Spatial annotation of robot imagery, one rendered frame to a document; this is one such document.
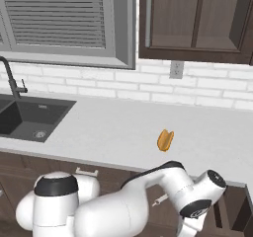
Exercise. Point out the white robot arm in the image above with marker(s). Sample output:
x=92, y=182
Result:
x=108, y=211

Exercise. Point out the dark brown drawer front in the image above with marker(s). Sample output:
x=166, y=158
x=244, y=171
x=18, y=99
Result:
x=108, y=176

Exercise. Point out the orange-brown hot dog bun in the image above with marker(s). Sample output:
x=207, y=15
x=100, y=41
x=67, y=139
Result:
x=164, y=140

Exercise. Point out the dark grey sink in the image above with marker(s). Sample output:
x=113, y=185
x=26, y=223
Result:
x=29, y=119

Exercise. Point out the grey window with blinds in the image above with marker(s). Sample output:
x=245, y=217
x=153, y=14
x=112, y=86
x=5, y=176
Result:
x=59, y=17

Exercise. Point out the black sink tap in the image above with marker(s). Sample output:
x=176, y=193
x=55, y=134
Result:
x=10, y=76

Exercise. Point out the grey wall socket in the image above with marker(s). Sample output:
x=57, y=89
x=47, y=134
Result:
x=176, y=69

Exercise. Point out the dark brown wall cupboard door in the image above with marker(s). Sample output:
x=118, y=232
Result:
x=171, y=17
x=220, y=17

